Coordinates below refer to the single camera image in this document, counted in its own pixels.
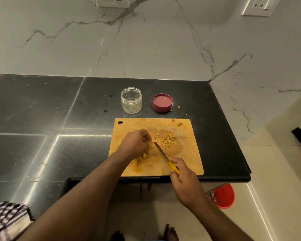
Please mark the person's right hand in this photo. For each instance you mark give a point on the person's right hand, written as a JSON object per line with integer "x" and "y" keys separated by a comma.
{"x": 187, "y": 186}

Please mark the person's left hand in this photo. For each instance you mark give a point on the person's left hand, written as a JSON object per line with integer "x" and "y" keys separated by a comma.
{"x": 134, "y": 144}

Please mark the person's right thumb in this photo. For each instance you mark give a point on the person's right thumb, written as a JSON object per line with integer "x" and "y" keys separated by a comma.
{"x": 176, "y": 163}

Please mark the person's left fingers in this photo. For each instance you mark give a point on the person's left fingers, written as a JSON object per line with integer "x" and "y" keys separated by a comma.
{"x": 147, "y": 141}

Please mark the yellow root piece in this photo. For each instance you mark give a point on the yellow root piece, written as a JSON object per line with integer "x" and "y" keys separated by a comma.
{"x": 149, "y": 144}

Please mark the person's left forearm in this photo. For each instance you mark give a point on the person's left forearm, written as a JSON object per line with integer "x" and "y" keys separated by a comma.
{"x": 82, "y": 198}

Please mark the person's right forearm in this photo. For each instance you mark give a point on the person's right forearm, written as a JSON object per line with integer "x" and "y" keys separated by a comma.
{"x": 220, "y": 223}

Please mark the wooden cutting board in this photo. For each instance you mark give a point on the wooden cutting board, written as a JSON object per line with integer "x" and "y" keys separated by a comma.
{"x": 155, "y": 148}

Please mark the yellow root chunks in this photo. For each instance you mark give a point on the yellow root chunks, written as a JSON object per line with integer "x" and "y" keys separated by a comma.
{"x": 140, "y": 158}

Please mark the pile of chopped yellow pieces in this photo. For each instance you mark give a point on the pile of chopped yellow pieces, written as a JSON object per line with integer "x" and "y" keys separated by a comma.
{"x": 168, "y": 140}

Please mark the dark red jar lid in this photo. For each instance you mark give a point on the dark red jar lid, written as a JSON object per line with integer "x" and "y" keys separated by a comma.
{"x": 162, "y": 102}

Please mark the clear glass jar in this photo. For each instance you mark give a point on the clear glass jar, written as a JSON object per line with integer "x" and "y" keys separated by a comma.
{"x": 131, "y": 100}

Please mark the red plastic bucket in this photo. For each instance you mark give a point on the red plastic bucket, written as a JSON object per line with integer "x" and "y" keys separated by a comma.
{"x": 223, "y": 196}

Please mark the person's right foot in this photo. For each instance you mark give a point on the person's right foot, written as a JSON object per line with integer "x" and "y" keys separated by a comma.
{"x": 170, "y": 232}

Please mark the person's foot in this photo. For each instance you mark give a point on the person's foot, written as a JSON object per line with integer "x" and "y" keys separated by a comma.
{"x": 118, "y": 236}
{"x": 170, "y": 232}

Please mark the person's left foot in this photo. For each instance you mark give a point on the person's left foot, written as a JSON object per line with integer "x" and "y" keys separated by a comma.
{"x": 118, "y": 236}

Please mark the checkered cloth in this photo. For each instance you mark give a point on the checkered cloth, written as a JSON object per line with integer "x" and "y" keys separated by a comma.
{"x": 7, "y": 219}

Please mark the white wall switch plate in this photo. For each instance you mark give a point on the white wall switch plate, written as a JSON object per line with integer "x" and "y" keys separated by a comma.
{"x": 112, "y": 1}

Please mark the white wall socket plate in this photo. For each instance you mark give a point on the white wall socket plate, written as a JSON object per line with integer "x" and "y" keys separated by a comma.
{"x": 262, "y": 6}

